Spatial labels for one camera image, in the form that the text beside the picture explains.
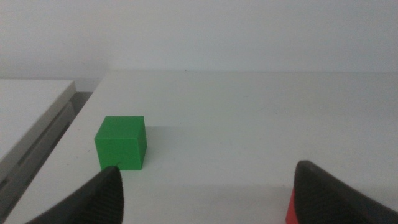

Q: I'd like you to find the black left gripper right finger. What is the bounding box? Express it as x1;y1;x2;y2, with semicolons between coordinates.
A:
293;160;398;224

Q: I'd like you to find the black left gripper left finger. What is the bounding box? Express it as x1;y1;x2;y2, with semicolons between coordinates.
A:
26;166;125;224

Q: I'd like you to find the green cube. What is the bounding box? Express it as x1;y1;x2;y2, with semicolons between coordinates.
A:
94;115;147;171

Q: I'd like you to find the red cube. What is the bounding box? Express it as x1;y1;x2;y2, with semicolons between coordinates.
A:
285;187;300;224

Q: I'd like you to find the white side table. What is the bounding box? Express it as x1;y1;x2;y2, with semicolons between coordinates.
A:
0;79;94;215

